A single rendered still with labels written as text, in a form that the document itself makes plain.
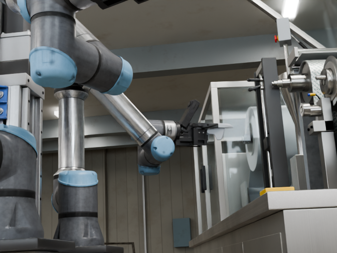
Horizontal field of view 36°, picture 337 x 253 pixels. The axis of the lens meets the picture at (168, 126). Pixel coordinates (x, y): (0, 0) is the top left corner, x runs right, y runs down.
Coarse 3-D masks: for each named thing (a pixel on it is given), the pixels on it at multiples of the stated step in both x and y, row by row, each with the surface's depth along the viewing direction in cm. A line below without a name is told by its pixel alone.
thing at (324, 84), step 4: (328, 68) 151; (324, 72) 150; (328, 72) 148; (332, 72) 148; (328, 76) 148; (332, 76) 148; (320, 80) 154; (324, 80) 150; (328, 80) 148; (332, 80) 148; (320, 84) 154; (324, 84) 151; (328, 84) 148; (332, 84) 148; (320, 88) 154; (324, 88) 150; (328, 88) 148; (332, 88) 148; (324, 92) 151; (328, 92) 150
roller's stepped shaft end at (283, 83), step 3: (288, 78) 177; (273, 81) 177; (276, 81) 177; (279, 81) 176; (282, 81) 176; (285, 81) 176; (288, 81) 176; (273, 84) 177; (276, 84) 176; (279, 84) 176; (282, 84) 176; (285, 84) 176; (288, 84) 176; (282, 87) 177; (285, 87) 177; (288, 87) 177
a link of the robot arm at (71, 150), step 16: (64, 96) 173; (80, 96) 175; (64, 112) 172; (80, 112) 174; (64, 128) 171; (80, 128) 172; (64, 144) 169; (80, 144) 171; (64, 160) 168; (80, 160) 169
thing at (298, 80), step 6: (294, 78) 175; (300, 78) 175; (306, 78) 175; (294, 84) 174; (300, 84) 174; (306, 84) 175; (288, 90) 179; (294, 90) 176; (300, 90) 176; (306, 90) 176
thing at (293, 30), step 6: (252, 0) 254; (258, 6) 254; (264, 12) 255; (270, 12) 253; (276, 18) 252; (294, 30) 250; (300, 36) 250; (300, 42) 253; (306, 42) 251; (312, 42) 249; (306, 48) 252
